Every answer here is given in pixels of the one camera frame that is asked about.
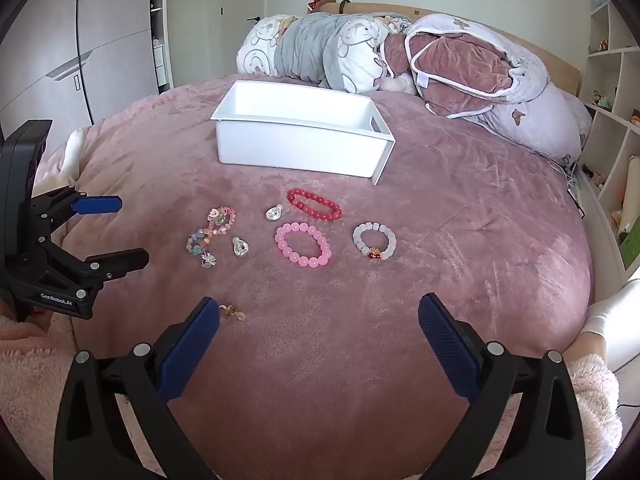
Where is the pink charm bracelet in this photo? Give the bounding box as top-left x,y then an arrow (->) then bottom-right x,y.
206,206 -> 237,237

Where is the narrow white shelf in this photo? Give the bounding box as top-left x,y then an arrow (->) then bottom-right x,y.
149,0 -> 168,93

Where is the white shelf unit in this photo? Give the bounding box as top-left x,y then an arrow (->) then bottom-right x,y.
575,0 -> 640,281

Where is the mauve butterfly quilt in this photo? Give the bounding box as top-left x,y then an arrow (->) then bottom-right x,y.
377,12 -> 593,163

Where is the pink bead bracelet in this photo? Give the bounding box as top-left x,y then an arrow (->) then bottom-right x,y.
274,222 -> 332,269

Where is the white plastic bin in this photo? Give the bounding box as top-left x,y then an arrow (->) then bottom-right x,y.
210,80 -> 397,186

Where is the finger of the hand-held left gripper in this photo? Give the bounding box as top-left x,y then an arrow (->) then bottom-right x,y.
30,186 -> 123,241
37,237 -> 150,295

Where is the white door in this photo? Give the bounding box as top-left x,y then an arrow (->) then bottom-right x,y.
170,0 -> 261,91

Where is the grey wardrobe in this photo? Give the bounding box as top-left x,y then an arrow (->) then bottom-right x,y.
0,0 -> 168,131

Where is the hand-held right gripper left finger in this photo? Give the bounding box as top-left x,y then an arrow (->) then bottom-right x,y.
52,296 -> 221,480

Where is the grey bear print quilt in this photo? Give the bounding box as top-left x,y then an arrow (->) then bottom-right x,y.
236,12 -> 416,93

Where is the pastel bead charm bracelet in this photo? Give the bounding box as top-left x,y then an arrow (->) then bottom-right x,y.
186,229 -> 217,269

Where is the green box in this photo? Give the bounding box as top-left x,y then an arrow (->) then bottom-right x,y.
619,230 -> 640,266

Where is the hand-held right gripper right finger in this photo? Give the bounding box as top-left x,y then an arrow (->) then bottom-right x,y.
418,292 -> 587,480

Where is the red bead bracelet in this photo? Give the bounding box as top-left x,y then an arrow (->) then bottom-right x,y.
286,188 -> 343,222

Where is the person's right leg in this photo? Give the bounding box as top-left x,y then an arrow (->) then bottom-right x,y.
567,280 -> 640,480

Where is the white bead bracelet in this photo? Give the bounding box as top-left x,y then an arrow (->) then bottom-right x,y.
352,222 -> 397,262

